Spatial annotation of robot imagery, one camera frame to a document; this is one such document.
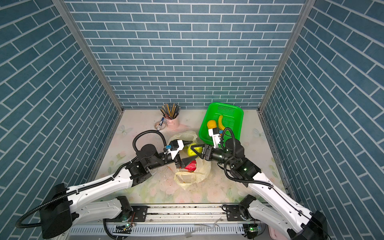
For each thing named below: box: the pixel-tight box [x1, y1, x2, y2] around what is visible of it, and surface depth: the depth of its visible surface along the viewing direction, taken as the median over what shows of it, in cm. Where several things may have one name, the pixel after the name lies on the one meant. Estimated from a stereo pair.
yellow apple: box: [207, 120, 217, 129], surface depth 106 cm
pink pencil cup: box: [166, 115, 180, 130], surface depth 104 cm
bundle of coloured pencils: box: [160, 102, 181, 119], surface depth 104 cm
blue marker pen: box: [156, 117, 165, 132], surface depth 110 cm
